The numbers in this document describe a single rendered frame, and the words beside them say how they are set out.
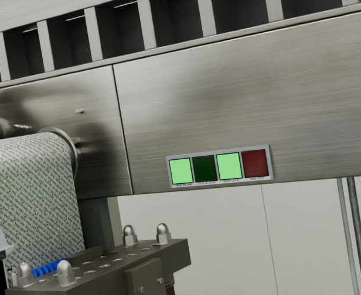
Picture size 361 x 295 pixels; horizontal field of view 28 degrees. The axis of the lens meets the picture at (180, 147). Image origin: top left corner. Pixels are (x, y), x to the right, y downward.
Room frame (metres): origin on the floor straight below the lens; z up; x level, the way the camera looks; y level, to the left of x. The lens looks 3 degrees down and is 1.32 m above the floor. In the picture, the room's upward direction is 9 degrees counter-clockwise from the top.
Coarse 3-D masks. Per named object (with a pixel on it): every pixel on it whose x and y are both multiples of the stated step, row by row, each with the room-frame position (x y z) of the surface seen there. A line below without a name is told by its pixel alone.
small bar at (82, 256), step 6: (96, 246) 1.60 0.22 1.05; (78, 252) 1.56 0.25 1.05; (84, 252) 1.55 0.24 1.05; (90, 252) 1.56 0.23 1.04; (96, 252) 1.58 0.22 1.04; (102, 252) 1.59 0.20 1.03; (66, 258) 1.52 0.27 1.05; (72, 258) 1.51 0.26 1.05; (78, 258) 1.53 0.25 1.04; (84, 258) 1.54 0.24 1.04; (90, 258) 1.56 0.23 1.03; (72, 264) 1.52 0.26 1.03
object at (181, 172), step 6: (174, 162) 1.58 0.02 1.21; (180, 162) 1.57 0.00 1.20; (186, 162) 1.56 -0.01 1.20; (174, 168) 1.58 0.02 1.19; (180, 168) 1.57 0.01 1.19; (186, 168) 1.56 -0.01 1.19; (174, 174) 1.58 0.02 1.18; (180, 174) 1.57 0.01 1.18; (186, 174) 1.56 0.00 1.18; (174, 180) 1.58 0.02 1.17; (180, 180) 1.57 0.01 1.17; (186, 180) 1.56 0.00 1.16
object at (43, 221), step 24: (24, 192) 1.51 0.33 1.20; (48, 192) 1.57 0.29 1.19; (72, 192) 1.63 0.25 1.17; (0, 216) 1.45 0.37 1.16; (24, 216) 1.50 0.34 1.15; (48, 216) 1.56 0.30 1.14; (72, 216) 1.62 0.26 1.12; (24, 240) 1.49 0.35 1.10; (48, 240) 1.55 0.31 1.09; (72, 240) 1.61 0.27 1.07
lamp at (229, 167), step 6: (222, 156) 1.51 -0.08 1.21; (228, 156) 1.50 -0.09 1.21; (234, 156) 1.49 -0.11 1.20; (222, 162) 1.51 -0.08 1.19; (228, 162) 1.50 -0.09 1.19; (234, 162) 1.49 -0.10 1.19; (222, 168) 1.51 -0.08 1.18; (228, 168) 1.50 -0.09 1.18; (234, 168) 1.49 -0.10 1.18; (222, 174) 1.51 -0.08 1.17; (228, 174) 1.50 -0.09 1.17; (234, 174) 1.50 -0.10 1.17; (240, 174) 1.49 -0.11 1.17
